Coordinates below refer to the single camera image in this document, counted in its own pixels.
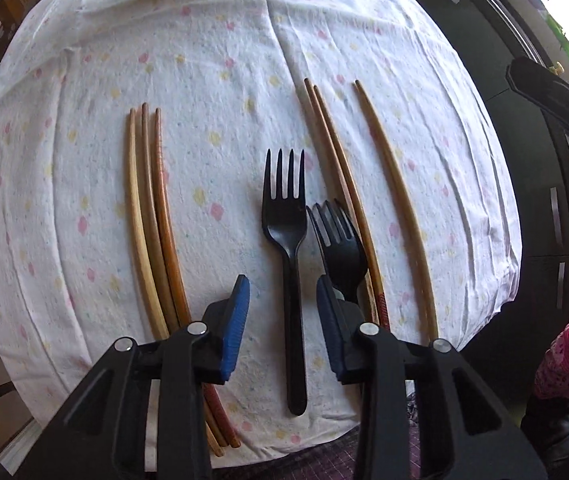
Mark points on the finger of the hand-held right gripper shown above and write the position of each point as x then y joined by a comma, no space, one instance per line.
554,95

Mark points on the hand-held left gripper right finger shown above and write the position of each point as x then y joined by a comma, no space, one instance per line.
328,332

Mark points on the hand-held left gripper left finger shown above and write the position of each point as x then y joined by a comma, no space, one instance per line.
235,332

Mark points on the short black plastic fork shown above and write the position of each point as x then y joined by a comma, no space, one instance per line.
344,260

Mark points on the long black plastic fork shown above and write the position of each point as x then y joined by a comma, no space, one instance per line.
287,220

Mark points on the reddish brown wooden chopstick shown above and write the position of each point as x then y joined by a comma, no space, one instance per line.
163,230
352,190

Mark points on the light wooden chopstick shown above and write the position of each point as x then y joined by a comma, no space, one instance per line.
134,240

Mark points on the person's dark checked clothing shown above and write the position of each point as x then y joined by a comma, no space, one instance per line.
289,455

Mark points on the white dotted tablecloth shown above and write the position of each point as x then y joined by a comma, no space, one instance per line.
214,85

